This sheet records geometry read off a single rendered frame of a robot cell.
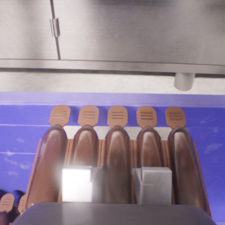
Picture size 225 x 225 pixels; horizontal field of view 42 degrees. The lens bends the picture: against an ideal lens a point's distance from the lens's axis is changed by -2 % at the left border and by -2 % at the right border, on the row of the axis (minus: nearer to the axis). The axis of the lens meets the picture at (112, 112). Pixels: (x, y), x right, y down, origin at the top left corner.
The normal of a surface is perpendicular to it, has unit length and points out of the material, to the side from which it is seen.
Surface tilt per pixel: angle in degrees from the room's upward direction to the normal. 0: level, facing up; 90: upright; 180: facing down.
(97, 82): 0
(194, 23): 90
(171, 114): 0
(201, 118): 90
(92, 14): 90
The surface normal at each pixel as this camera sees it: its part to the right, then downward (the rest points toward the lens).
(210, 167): -0.03, 0.69
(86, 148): 0.23, -0.70
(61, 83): 0.00, -0.72
